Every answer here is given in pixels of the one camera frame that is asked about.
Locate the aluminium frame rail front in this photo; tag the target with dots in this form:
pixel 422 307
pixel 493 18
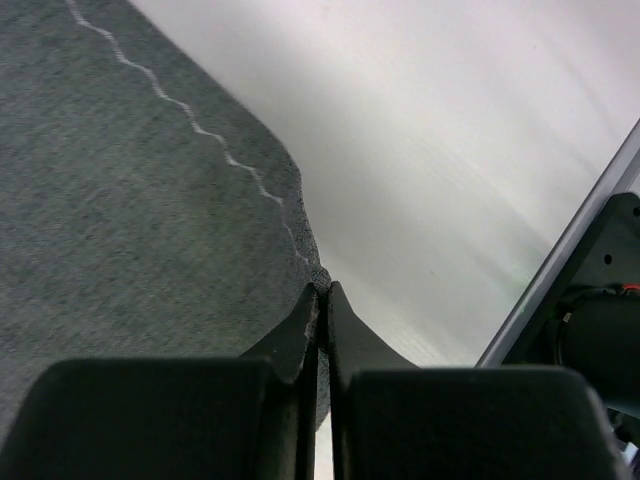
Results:
pixel 618 177

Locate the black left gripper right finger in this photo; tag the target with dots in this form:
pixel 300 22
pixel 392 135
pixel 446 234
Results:
pixel 393 420

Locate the grey cloth napkin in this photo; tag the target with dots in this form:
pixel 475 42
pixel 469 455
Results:
pixel 144 211

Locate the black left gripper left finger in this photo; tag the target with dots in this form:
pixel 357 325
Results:
pixel 249 417

